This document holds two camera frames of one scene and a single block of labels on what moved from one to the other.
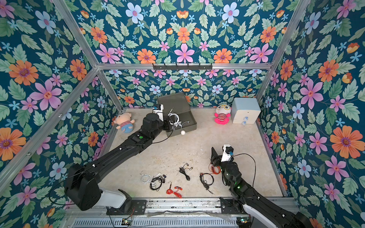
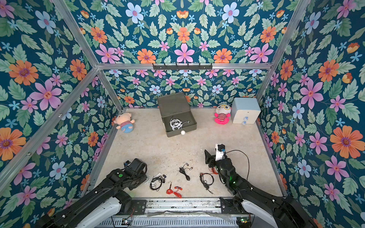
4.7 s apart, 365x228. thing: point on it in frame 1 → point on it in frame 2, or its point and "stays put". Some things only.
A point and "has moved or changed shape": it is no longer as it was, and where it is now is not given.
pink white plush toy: x=223 y=112 stays put
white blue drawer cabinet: x=244 y=110 stays put
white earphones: x=177 y=122 has moved or changed shape
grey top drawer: x=176 y=106 stays put
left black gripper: x=166 y=123 → x=144 y=177
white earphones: x=146 y=178 stays put
